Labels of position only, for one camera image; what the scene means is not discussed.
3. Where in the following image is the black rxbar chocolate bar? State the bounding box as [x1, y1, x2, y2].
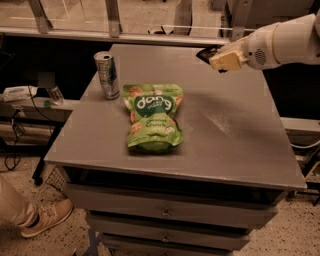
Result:
[196, 45, 218, 64]

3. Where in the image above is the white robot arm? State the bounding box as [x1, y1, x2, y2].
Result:
[209, 11, 320, 71]

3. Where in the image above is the silver energy drink can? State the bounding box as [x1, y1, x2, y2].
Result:
[94, 51, 120, 100]

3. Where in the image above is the beige trouser leg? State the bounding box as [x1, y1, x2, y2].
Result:
[0, 176, 39, 228]

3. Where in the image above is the green rice chip bag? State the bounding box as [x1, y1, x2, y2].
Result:
[123, 84, 184, 153]

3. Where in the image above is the clear plastic water bottle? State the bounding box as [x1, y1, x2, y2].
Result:
[47, 86, 64, 105]

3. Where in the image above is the middle grey drawer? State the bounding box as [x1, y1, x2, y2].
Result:
[85, 213, 252, 252]

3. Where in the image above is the low side bench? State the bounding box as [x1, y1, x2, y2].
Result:
[0, 97, 79, 186]

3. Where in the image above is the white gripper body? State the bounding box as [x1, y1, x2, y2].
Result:
[244, 23, 279, 70]

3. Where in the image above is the black cable on floor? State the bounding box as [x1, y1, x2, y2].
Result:
[3, 85, 51, 172]

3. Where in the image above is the grey drawer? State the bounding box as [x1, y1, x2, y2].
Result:
[101, 234, 233, 256]
[85, 213, 252, 252]
[63, 183, 277, 229]

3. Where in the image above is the tan sneaker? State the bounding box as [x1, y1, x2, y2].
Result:
[21, 199, 73, 238]

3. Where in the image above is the top grey drawer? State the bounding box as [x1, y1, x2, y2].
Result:
[63, 183, 277, 229]

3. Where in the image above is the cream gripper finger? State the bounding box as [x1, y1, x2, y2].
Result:
[217, 37, 248, 54]
[209, 50, 249, 71]

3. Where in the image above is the bottom grey drawer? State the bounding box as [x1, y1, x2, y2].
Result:
[101, 234, 233, 256]

